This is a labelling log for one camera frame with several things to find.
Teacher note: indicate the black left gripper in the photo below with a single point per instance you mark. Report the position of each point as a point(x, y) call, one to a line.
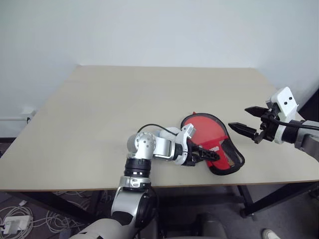
point(179, 150)

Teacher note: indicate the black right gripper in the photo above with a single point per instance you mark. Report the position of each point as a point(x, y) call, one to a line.
point(268, 127)

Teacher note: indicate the red black mesh paddle case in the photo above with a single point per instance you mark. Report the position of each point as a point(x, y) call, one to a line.
point(224, 154)

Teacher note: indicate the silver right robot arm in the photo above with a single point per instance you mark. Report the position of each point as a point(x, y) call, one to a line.
point(305, 135)

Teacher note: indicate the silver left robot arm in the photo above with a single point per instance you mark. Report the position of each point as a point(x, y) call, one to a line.
point(143, 145)

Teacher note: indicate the grey rounded shape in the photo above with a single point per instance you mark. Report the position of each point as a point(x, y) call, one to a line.
point(210, 227)

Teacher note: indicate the white shoe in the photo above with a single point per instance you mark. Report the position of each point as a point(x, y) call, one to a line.
point(272, 234)

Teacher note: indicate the white power adapter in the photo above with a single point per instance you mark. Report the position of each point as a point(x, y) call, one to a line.
point(17, 223)

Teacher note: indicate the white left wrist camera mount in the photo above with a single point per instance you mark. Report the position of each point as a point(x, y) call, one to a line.
point(184, 136)

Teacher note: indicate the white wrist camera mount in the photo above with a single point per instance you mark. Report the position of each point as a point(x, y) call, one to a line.
point(184, 136)
point(286, 100)

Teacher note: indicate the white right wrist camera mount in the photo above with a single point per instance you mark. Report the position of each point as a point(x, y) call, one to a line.
point(286, 100)

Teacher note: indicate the black metal table frame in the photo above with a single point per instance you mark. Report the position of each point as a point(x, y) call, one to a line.
point(271, 196)

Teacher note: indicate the white wall socket box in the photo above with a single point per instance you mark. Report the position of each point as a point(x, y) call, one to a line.
point(29, 114)

